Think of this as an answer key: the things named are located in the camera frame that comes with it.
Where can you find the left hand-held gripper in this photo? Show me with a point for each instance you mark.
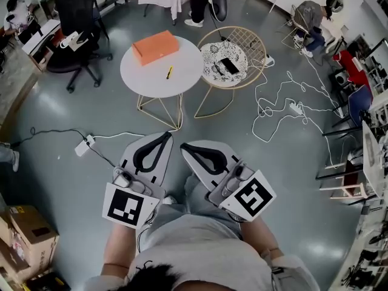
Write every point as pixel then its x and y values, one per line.
pixel 122 206

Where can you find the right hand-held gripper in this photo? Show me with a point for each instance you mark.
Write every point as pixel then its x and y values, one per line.
pixel 253 197

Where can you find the person's right forearm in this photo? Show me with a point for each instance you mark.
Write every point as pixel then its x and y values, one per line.
pixel 263 238

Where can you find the person's left forearm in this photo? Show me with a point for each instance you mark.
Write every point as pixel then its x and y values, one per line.
pixel 116 247

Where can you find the person's jeans leg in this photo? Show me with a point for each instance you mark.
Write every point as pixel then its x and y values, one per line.
pixel 197 199

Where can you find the person's white shoe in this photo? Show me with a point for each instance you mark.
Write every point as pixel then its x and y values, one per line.
pixel 170 200

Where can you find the white power strip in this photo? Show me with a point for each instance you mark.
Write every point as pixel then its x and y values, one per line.
pixel 269 60
pixel 296 108
pixel 83 145

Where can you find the round white side table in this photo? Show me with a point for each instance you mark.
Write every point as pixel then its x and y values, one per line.
pixel 182 80

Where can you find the black phone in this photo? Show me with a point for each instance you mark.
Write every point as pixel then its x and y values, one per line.
pixel 229 65

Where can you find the person's grey shirt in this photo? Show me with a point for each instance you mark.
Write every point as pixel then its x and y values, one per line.
pixel 206 259

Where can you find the black white patterned cushion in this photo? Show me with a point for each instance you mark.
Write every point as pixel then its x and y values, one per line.
pixel 212 53

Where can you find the orange cardboard box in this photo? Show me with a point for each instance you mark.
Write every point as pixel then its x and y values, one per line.
pixel 154 47

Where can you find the white device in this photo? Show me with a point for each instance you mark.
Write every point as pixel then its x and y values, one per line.
pixel 71 39

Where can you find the brown cardboard box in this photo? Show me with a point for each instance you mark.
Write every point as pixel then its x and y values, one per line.
pixel 9 253
pixel 33 238

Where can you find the wooden chair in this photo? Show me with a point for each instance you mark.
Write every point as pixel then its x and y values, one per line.
pixel 351 174

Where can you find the small grey box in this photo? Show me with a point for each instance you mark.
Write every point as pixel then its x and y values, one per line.
pixel 341 78

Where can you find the small white desk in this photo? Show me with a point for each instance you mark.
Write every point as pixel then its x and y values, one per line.
pixel 39 35

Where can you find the yellow black case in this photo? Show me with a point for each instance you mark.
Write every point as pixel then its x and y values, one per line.
pixel 48 283

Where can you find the blue chair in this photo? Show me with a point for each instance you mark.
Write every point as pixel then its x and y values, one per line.
pixel 360 100

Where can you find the white work table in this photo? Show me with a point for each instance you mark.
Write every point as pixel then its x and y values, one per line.
pixel 371 162

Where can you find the black office chair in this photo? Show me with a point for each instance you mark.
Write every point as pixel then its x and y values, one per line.
pixel 75 5

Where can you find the red chair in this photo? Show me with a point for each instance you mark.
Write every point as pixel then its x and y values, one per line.
pixel 348 61

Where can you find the cluttered white shelf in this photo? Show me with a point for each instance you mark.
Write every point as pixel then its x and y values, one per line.
pixel 369 253

